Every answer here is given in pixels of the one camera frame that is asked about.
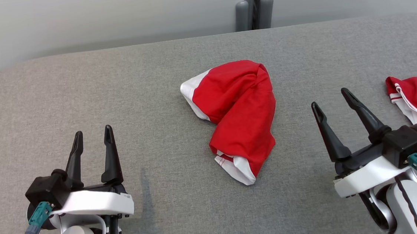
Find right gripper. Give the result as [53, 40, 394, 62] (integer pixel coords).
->
[310, 83, 410, 201]

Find red white-striped basketball shorts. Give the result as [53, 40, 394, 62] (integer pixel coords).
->
[178, 57, 283, 190]

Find grey metal partition post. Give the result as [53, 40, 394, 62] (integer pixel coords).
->
[234, 0, 276, 32]

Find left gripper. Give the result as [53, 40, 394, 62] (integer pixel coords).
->
[44, 123, 136, 224]

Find left teal-plug camera cable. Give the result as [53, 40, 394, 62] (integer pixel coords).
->
[22, 201, 55, 234]

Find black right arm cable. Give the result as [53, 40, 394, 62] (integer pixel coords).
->
[395, 174, 417, 234]

